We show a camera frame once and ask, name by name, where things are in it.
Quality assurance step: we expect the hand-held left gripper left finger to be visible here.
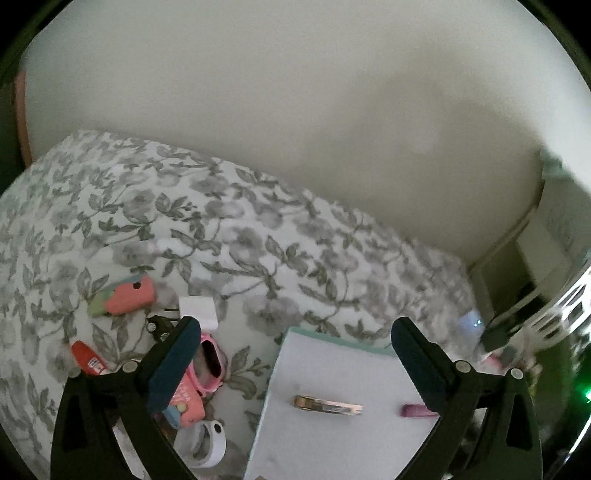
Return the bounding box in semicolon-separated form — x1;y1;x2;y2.
51;316;202;480

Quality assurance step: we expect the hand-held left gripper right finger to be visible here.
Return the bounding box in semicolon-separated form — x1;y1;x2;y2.
391;316;543;480

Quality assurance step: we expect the white smartwatch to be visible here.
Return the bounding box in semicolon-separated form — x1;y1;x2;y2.
173;418;228;469

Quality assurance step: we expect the white box with teal rim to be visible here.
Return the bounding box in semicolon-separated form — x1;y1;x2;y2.
242;326;444;480

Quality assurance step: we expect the small black toy car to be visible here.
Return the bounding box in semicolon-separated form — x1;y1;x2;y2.
147;315;178;342

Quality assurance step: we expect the pink smartwatch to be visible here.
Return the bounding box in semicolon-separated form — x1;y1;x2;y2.
187;331;227;395

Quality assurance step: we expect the magenta tube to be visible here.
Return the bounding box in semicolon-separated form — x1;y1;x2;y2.
401;403;439;418

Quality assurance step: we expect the white charger cube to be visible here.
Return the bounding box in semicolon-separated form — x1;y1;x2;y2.
178;296;218;330

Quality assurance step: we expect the coral and green case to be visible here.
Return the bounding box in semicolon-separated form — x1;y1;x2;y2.
88;272;157;317

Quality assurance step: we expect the dark grey object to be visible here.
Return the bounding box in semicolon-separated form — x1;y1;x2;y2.
480;318;518;352

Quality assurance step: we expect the red tube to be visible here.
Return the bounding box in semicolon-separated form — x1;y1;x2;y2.
71;340;112;376

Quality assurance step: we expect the gold metal bar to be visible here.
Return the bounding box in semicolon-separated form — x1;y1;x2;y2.
293;394;364;416

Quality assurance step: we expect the grey floral bedspread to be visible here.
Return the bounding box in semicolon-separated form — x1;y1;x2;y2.
0;129;490;480

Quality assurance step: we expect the white plastic basket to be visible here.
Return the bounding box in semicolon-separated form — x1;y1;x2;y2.
531;268;591;342

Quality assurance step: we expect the white furniture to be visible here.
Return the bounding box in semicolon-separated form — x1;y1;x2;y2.
468;148;583;315

